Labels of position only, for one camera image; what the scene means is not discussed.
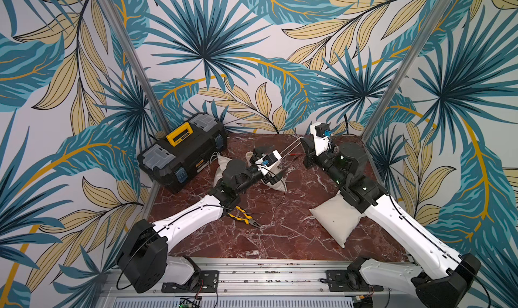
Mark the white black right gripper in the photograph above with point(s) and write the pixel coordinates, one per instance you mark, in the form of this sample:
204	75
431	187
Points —
309	148

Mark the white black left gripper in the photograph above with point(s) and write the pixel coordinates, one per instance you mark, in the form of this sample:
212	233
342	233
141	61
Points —
268	177

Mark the white bag drawstring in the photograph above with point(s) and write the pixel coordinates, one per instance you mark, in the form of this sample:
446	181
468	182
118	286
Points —
290	149

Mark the white drawstring soil bag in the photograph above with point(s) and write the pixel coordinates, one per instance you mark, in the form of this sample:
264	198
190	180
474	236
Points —
280	187

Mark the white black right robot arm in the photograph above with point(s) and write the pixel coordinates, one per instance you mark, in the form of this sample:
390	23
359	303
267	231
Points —
442	276

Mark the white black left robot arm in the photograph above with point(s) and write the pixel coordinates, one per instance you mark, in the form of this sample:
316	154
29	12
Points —
144	257

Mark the white cloth bag near toolbox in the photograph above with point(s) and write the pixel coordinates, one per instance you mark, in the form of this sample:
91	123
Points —
222	161

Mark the large white cloth bag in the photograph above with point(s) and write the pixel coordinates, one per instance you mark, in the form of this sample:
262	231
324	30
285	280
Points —
338	218

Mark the yellow black pliers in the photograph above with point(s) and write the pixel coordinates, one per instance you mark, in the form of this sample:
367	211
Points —
244	217

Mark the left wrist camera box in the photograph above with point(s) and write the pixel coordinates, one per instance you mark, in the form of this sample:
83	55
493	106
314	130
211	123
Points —
263	155

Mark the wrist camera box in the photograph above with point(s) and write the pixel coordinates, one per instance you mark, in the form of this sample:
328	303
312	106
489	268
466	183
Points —
263	155
322	130

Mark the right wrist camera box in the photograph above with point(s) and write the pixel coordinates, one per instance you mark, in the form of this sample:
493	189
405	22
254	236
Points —
322	130

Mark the black toolbox yellow handle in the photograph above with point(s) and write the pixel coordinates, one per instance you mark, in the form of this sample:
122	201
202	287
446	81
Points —
176	159

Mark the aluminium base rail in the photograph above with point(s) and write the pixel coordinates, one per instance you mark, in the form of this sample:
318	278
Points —
232	282

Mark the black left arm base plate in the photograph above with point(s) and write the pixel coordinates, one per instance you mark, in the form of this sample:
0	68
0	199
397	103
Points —
205	281

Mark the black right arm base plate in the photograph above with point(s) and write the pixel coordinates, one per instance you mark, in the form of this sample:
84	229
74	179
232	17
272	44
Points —
342	281

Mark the aluminium right corner post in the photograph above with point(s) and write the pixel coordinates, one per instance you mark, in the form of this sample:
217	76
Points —
421	39

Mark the aluminium corner post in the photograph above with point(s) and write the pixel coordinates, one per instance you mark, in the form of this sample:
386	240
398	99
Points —
421	39
109	8

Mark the aluminium left corner post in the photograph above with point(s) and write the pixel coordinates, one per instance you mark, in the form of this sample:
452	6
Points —
109	8

